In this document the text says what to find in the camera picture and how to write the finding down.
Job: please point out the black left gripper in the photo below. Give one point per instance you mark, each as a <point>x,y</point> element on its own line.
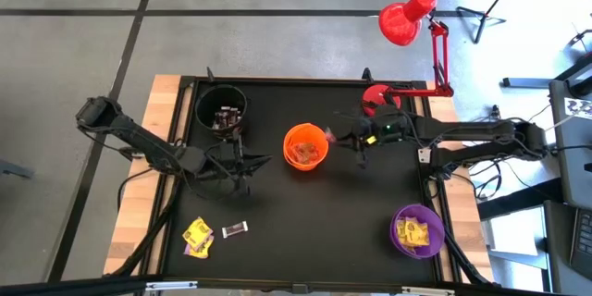
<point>222,162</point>

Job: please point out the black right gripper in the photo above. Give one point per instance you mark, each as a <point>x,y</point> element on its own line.
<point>384,125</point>

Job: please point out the orange pumpkin face bucket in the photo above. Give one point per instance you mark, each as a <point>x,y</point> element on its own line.
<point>290,136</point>

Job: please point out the purple plastic bucket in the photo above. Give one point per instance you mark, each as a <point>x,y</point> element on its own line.
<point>437,240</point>

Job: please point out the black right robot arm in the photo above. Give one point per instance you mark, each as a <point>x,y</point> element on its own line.
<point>472,130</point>

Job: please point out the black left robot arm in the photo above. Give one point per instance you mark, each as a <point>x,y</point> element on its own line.
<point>139,136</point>

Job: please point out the brown wrapped candy pile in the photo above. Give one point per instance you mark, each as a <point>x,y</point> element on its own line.
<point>307,153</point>

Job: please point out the black pumpkin face bucket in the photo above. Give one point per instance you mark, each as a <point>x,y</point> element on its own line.
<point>205,102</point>

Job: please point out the red desk lamp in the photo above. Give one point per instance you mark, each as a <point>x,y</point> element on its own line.
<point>402,20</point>

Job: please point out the black tripod stand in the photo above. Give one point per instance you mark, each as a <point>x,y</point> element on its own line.
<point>482,20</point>

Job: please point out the black desk base bar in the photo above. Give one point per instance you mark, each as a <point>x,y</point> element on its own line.
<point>527,82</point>

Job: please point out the gray desk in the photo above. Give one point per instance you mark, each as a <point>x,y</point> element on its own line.
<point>571,166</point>

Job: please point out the white printed paper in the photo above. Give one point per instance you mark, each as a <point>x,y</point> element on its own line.
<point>580,108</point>

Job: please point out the gray furniture foot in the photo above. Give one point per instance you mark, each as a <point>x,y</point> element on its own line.
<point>16,169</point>

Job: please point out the dark laptop keyboard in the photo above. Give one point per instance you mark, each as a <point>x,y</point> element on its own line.
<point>583,240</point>

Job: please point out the gray chair base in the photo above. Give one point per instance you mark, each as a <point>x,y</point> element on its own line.
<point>583,36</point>

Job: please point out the silver frame bracket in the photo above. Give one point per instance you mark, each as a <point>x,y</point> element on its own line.
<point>171,286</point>
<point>427,291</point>

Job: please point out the black aluminium table frame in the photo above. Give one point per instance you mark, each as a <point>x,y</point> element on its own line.
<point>69,285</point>

